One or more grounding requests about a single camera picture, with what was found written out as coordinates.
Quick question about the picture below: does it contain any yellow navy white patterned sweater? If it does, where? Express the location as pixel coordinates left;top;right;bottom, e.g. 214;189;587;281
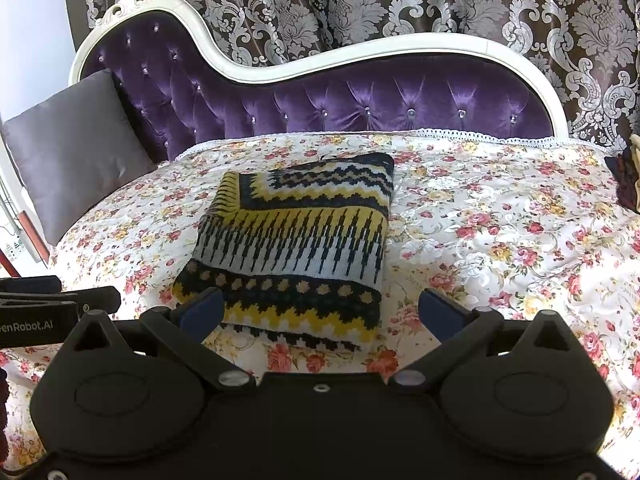
172;152;396;353

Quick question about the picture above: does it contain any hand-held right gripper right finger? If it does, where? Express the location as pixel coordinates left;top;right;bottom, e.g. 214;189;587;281
390;287;570;394

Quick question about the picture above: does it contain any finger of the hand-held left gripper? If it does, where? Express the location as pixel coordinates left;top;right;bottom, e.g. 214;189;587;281
75;286;122;315

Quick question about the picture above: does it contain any dark red cloth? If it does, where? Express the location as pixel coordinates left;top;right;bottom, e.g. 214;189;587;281
604;152;640;213

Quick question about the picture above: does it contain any grey cushion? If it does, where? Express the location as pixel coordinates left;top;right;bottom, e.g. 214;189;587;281
0;69;158;247

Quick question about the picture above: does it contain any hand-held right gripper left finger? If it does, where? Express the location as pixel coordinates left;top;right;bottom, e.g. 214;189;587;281
75;287;256;394

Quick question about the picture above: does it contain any floral bed sheet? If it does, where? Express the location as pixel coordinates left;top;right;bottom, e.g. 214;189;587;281
0;129;640;476

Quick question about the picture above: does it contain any purple tufted sofa white frame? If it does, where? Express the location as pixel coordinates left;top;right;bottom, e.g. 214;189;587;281
69;0;570;163

